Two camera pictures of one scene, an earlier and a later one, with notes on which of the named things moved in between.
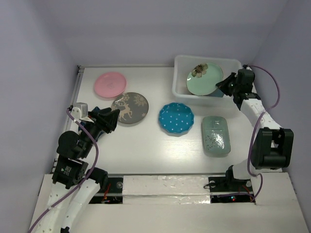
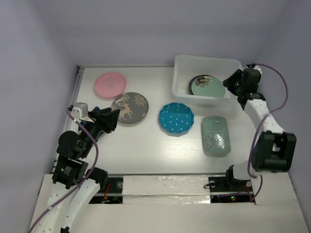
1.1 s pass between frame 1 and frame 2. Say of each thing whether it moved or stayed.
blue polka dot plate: stayed
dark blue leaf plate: stayed
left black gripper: stayed
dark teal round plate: moved
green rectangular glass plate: stayed
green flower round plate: moved
